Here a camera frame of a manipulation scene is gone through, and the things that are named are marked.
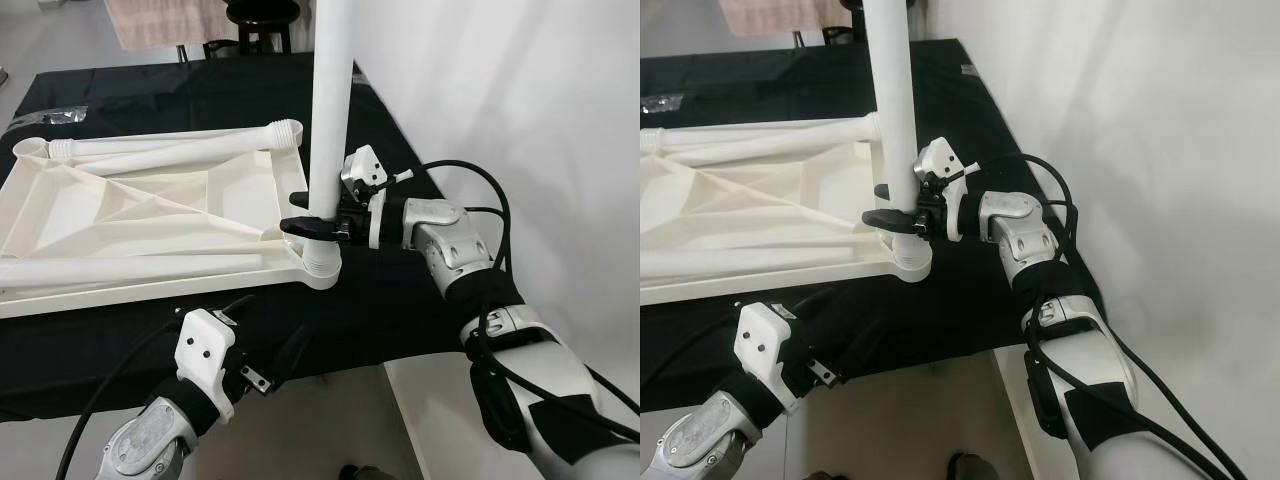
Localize cream plastic children table top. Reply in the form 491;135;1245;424
640;112;933;306
0;125;346;321

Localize black tablecloth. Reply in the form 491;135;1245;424
0;52;476;423
640;38;1106;411

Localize black round stool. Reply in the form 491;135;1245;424
225;0;301;56
822;0;871;46

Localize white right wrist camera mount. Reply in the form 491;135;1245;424
915;137;986;241
340;145;416;251

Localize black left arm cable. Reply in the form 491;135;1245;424
55;315;186;480
640;300;746;396

